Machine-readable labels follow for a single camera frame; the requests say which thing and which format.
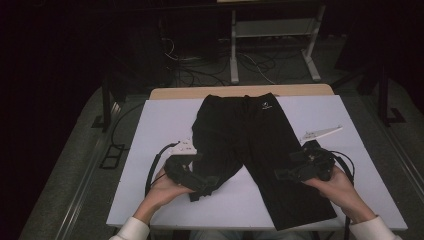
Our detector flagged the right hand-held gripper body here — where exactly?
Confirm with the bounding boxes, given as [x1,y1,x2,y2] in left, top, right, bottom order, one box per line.
[293,125,344,183]

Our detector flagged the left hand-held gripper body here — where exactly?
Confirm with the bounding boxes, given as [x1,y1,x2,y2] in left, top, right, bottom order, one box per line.
[164,139,208,193]

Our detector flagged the black pants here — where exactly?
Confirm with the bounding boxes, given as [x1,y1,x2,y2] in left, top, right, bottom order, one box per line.
[188,93,338,232]

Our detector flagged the person's left hand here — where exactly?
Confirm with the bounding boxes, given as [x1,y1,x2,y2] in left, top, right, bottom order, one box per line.
[133,166,194,225]

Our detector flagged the person's right hand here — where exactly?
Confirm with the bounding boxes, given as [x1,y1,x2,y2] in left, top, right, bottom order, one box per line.
[303,166,376,224]

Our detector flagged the black metal stand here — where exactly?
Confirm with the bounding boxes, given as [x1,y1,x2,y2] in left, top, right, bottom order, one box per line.
[91,74,127,133]
[333,63,406,126]

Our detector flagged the white metal stand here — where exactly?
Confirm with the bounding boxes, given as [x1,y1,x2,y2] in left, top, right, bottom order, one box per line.
[229,4,327,84]

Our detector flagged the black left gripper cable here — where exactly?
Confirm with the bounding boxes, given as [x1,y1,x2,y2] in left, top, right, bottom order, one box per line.
[144,142,181,198]

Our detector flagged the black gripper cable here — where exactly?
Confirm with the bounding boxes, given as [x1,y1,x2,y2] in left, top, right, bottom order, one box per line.
[144,142,181,198]
[328,150,356,240]

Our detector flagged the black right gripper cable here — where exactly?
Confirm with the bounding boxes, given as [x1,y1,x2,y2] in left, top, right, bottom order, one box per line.
[328,150,356,240]

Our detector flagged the black floor cable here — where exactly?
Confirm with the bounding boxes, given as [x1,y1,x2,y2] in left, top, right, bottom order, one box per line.
[110,102,145,148]

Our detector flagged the bundle of floor cables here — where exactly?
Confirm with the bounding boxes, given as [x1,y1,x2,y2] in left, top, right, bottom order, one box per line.
[161,37,278,88]

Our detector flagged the metal floor rail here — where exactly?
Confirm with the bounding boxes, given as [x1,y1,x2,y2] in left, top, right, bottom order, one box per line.
[54,102,122,240]
[379,123,424,189]

